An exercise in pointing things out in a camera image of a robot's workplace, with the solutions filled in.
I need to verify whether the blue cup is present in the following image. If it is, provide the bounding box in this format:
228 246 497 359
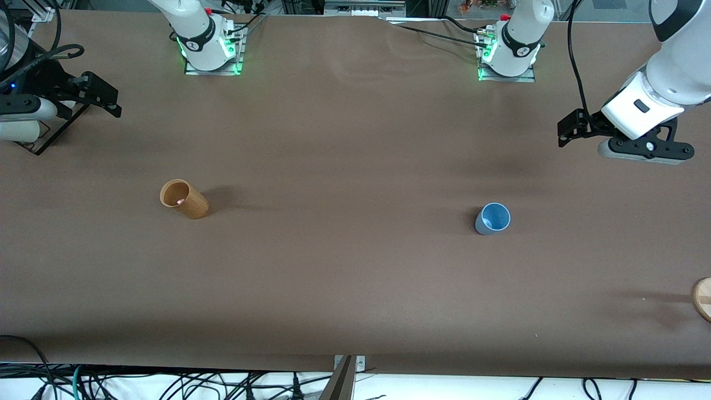
475 203 511 236

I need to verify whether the black cup rack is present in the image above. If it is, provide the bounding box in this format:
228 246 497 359
14 103 91 156

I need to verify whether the wooden cup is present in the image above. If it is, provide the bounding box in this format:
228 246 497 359
160 179 210 219

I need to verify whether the aluminium extrusion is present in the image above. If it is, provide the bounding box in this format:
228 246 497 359
31 0 59 23

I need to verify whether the orange background item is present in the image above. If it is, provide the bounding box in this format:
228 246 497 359
458 0 503 13

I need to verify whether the round wooden disc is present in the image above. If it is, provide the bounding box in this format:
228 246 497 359
692 277 711 323

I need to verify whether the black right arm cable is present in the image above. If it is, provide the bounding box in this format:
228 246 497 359
0 0 85 92

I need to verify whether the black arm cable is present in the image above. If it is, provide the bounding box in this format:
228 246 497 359
0 0 85 92
567 0 590 117

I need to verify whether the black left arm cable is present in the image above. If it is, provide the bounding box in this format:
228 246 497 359
567 0 590 117

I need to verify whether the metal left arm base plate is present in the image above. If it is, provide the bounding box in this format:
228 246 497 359
478 31 537 83

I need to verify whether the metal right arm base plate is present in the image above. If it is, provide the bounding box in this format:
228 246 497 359
184 25 246 76

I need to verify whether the short black table cable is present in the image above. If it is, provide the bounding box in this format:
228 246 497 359
442 16 489 35

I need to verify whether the black base cable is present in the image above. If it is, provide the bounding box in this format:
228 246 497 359
225 11 267 37

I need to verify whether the long black table cable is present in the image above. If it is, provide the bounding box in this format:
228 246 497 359
395 23 490 49

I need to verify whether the aluminium frame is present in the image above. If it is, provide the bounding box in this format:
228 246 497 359
322 0 407 17

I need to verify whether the black looped cable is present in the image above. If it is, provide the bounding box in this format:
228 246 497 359
0 334 53 400

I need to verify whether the small metal bracket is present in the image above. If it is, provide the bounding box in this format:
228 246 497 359
333 354 366 372

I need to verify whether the dark metal post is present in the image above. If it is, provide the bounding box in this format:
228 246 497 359
318 356 357 400

